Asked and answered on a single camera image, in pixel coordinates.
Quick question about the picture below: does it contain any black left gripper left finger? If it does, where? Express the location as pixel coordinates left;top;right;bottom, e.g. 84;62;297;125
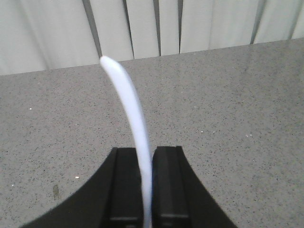
25;147;143;228

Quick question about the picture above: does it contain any grey white curtain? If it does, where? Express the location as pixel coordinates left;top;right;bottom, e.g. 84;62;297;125
0;0;304;75

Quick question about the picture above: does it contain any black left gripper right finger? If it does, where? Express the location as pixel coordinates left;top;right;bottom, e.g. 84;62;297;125
152;146;236;228

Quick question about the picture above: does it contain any light blue plastic spoon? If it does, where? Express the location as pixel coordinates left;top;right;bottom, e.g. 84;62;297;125
100;56;152;228

